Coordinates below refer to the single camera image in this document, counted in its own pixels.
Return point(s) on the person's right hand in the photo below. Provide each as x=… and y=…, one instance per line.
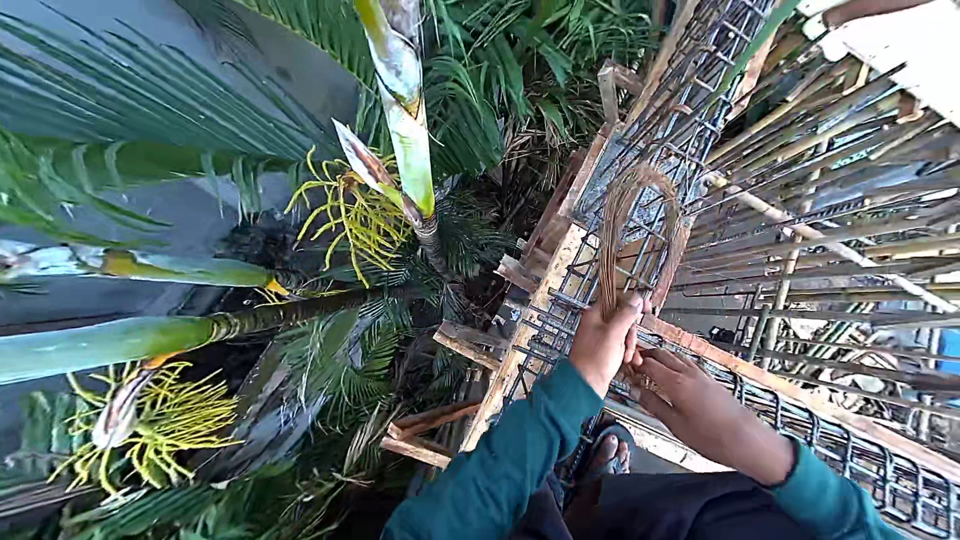
x=716, y=416

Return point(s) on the person's left hand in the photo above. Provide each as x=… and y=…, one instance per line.
x=598, y=346

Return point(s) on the person's right thumb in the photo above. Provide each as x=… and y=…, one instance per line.
x=654, y=400

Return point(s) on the person's left thumb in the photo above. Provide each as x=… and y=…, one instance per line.
x=627, y=312

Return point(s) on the person's left fingers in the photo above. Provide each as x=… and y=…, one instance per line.
x=632, y=345

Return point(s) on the person's right fingers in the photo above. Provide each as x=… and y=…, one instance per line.
x=660, y=363

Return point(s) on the person's right forearm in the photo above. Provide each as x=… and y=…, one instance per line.
x=829, y=491

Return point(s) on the person's left forearm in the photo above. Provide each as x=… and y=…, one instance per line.
x=499, y=465

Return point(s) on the person's legs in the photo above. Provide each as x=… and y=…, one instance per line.
x=675, y=510

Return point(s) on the pale wooden formwork board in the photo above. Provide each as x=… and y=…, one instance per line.
x=517, y=352

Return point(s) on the reddish wooden formwork board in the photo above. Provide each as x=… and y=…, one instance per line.
x=780, y=381

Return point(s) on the long brown wooden board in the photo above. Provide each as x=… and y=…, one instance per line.
x=577, y=180

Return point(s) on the wooden formwork brace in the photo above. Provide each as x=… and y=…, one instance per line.
x=466, y=346

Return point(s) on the stack of bamboo poles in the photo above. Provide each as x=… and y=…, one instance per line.
x=825, y=270

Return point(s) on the thick pale bamboo pole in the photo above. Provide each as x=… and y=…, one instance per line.
x=810, y=232

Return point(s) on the steel rebar cage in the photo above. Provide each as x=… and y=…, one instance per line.
x=705, y=112
x=851, y=457

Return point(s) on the green palm fronds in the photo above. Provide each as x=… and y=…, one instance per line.
x=480, y=82

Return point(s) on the green white palm trunk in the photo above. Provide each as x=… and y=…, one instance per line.
x=409, y=127

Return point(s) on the blue object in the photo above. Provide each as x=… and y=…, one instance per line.
x=949, y=345

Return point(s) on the yellow palm flower cluster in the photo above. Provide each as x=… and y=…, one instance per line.
x=352, y=217
x=161, y=427

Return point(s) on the pale green palm trunk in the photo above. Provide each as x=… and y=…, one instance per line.
x=112, y=345

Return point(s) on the wooden formwork bracket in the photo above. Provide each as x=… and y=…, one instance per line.
x=427, y=437

